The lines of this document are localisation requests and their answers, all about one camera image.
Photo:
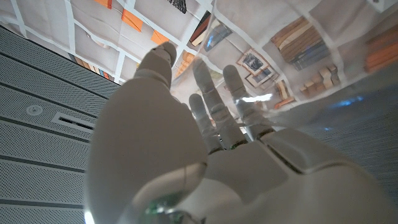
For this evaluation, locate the printed bookshelf backdrop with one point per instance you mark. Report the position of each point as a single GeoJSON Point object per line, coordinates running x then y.
{"type": "Point", "coordinates": [93, 18]}

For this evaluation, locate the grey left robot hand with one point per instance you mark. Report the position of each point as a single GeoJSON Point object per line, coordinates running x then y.
{"type": "Point", "coordinates": [143, 133]}

